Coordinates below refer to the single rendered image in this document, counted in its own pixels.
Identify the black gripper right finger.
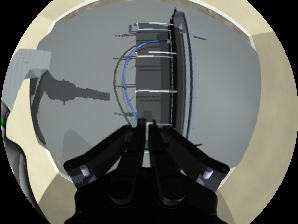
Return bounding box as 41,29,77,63
147,111,230,206

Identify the black patch panel rack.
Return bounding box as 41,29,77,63
131,7,206,142

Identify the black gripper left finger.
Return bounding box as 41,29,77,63
63,111,148,205

